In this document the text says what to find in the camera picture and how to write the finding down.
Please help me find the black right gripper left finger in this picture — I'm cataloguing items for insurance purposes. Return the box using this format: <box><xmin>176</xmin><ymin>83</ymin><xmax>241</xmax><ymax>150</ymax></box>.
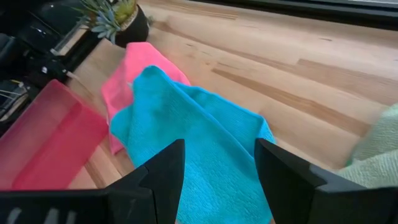
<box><xmin>0</xmin><ymin>138</ymin><xmax>187</xmax><ymax>224</ymax></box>

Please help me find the pink translucent plastic tray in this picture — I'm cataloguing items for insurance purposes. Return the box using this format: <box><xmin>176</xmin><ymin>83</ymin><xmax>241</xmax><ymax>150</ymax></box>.
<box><xmin>0</xmin><ymin>78</ymin><xmax>109</xmax><ymax>191</ymax></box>

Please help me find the pink microfiber towel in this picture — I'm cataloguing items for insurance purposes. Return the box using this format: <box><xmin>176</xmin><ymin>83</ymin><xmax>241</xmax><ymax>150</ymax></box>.
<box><xmin>100</xmin><ymin>41</ymin><xmax>192</xmax><ymax>156</ymax></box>

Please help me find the potted succulent plant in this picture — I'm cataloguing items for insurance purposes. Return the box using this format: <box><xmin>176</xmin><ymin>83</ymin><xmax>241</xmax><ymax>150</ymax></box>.
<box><xmin>73</xmin><ymin>0</ymin><xmax>150</xmax><ymax>49</ymax></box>

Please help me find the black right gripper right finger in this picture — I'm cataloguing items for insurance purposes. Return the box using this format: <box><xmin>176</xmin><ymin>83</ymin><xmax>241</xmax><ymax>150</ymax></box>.
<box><xmin>254</xmin><ymin>138</ymin><xmax>398</xmax><ymax>224</ymax></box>

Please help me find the green microfiber towel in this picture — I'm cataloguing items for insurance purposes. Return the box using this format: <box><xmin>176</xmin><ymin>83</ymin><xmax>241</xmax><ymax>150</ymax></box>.
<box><xmin>336</xmin><ymin>103</ymin><xmax>398</xmax><ymax>190</ymax></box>

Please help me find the blue microfiber towel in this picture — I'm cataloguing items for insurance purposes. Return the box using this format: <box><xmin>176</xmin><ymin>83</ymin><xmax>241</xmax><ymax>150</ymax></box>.
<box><xmin>109</xmin><ymin>64</ymin><xmax>277</xmax><ymax>224</ymax></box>

